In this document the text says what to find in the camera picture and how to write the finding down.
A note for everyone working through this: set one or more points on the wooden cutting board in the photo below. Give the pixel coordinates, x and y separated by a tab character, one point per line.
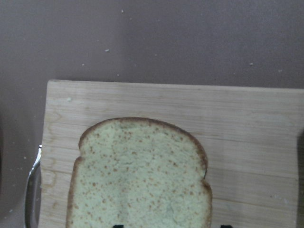
253	137

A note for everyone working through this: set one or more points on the bread slice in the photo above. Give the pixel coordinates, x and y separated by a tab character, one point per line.
141	173

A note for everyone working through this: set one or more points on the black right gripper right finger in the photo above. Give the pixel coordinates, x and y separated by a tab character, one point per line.
226	226

